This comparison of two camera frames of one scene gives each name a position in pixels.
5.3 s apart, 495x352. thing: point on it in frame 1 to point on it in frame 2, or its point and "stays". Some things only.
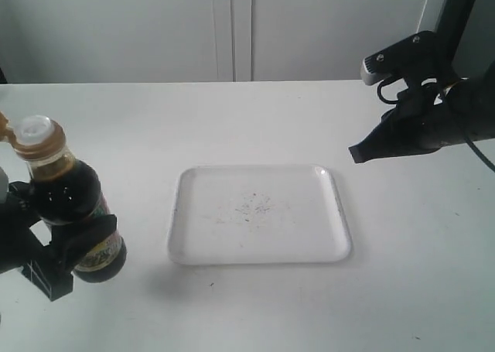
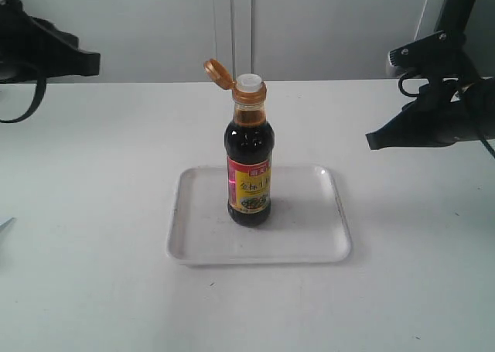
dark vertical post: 454,16 stays
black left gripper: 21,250 to 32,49
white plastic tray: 249,214 stays
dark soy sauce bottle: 62,192 to 249,146
